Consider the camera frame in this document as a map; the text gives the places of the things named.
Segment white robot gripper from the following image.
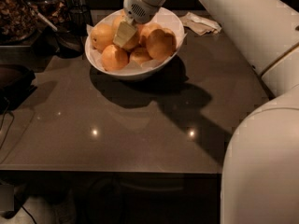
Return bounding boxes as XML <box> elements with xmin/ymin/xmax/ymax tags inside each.
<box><xmin>113</xmin><ymin>0</ymin><xmax>162</xmax><ymax>48</ymax></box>

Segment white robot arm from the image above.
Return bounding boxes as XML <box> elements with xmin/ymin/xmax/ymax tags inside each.
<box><xmin>123</xmin><ymin>0</ymin><xmax>299</xmax><ymax>224</ymax></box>

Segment white ceramic bowl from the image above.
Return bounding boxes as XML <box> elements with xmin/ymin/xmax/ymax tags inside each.
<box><xmin>84</xmin><ymin>7</ymin><xmax>186</xmax><ymax>82</ymax></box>

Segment small front centre orange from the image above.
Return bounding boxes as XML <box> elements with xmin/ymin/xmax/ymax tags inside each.
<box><xmin>129</xmin><ymin>47</ymin><xmax>151</xmax><ymax>65</ymax></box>

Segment white paper bowl liner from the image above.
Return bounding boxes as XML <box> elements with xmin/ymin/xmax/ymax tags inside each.
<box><xmin>86</xmin><ymin>9</ymin><xmax>188</xmax><ymax>75</ymax></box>

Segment dark glass cup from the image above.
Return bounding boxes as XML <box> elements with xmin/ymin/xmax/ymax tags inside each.
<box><xmin>54</xmin><ymin>25</ymin><xmax>84</xmax><ymax>59</ymax></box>

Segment crumpled beige paper napkin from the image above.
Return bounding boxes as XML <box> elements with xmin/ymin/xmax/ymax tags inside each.
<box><xmin>179</xmin><ymin>12</ymin><xmax>221</xmax><ymax>35</ymax></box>

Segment glass jar dried snacks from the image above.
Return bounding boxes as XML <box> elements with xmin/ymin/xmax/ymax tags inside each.
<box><xmin>26</xmin><ymin>0</ymin><xmax>70</xmax><ymax>25</ymax></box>

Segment large glass snack jar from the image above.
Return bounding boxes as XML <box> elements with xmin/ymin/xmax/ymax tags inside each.
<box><xmin>0</xmin><ymin>0</ymin><xmax>36</xmax><ymax>45</ymax></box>

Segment metal tray stand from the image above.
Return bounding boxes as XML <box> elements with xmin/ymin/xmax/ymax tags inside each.
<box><xmin>0</xmin><ymin>30</ymin><xmax>45</xmax><ymax>60</ymax></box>

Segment black device on left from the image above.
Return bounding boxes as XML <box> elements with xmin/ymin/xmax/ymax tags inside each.
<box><xmin>0</xmin><ymin>64</ymin><xmax>36</xmax><ymax>113</ymax></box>

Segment black wire mesh cup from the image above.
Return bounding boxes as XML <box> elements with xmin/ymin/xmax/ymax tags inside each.
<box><xmin>68</xmin><ymin>5</ymin><xmax>93</xmax><ymax>36</ymax></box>

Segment thin black cable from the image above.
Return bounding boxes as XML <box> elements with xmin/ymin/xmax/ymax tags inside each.
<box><xmin>0</xmin><ymin>96</ymin><xmax>16</xmax><ymax>150</ymax></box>

